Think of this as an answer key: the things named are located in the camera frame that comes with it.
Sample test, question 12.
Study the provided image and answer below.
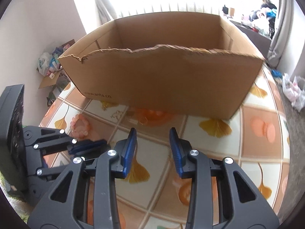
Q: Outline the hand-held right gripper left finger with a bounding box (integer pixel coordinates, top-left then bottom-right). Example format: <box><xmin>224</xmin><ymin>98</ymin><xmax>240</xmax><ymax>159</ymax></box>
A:
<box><xmin>27</xmin><ymin>127</ymin><xmax>138</xmax><ymax>229</ymax></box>

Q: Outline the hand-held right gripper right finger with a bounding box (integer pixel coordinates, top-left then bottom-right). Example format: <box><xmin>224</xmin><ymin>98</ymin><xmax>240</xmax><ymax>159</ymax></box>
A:
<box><xmin>169</xmin><ymin>127</ymin><xmax>280</xmax><ymax>229</ymax></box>

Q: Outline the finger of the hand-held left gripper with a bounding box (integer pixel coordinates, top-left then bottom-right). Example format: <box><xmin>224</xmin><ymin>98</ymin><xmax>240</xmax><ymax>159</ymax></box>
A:
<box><xmin>22</xmin><ymin>125</ymin><xmax>108</xmax><ymax>156</ymax></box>
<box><xmin>36</xmin><ymin>156</ymin><xmax>96</xmax><ymax>179</ymax></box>

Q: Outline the pink bead bracelet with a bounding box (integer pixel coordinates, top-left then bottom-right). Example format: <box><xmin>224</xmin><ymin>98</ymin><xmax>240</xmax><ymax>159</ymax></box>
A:
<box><xmin>70</xmin><ymin>114</ymin><xmax>92</xmax><ymax>139</ymax></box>

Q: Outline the brown cardboard box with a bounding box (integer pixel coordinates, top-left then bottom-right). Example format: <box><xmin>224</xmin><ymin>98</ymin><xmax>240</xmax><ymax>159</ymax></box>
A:
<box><xmin>58</xmin><ymin>13</ymin><xmax>266</xmax><ymax>121</ymax></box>

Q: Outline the cardboard box of clutter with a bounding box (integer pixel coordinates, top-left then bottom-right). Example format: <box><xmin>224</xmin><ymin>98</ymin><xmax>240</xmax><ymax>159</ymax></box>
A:
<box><xmin>37</xmin><ymin>39</ymin><xmax>77</xmax><ymax>90</ymax></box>

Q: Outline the white plastic bag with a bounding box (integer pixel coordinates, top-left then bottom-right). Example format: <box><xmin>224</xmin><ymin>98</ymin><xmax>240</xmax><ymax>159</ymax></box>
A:
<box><xmin>38</xmin><ymin>52</ymin><xmax>53</xmax><ymax>76</ymax></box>
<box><xmin>282</xmin><ymin>73</ymin><xmax>305</xmax><ymax>111</ymax></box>

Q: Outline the dark cluttered side table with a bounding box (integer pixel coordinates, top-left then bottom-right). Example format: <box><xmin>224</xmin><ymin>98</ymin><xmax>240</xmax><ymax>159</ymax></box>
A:
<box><xmin>230</xmin><ymin>20</ymin><xmax>272</xmax><ymax>59</ymax></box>

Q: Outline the metal window railing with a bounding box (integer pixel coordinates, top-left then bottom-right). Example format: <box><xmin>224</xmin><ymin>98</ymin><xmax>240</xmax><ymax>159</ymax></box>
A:
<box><xmin>117</xmin><ymin>2</ymin><xmax>222</xmax><ymax>17</ymax></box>

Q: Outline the pile of clothes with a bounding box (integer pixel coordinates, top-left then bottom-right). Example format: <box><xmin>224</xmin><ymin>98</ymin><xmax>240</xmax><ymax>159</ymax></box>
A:
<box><xmin>249</xmin><ymin>0</ymin><xmax>278</xmax><ymax>23</ymax></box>

